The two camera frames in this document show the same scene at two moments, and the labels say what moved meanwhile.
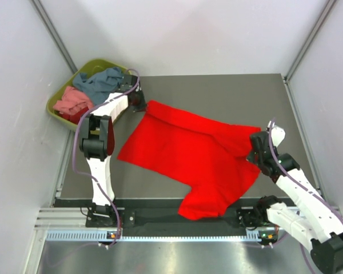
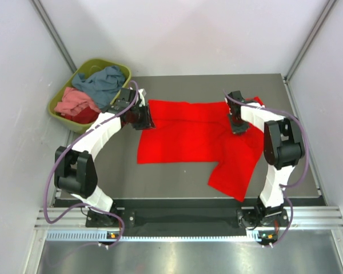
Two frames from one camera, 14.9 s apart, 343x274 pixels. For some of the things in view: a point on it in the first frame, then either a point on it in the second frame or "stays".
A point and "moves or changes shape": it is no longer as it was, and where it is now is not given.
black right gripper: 250,157 to 241,130
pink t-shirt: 73,100 stays
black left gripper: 142,106 to 147,123
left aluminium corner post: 55,36 stays
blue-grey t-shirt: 97,84 stays
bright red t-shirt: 208,160 moves or changes shape
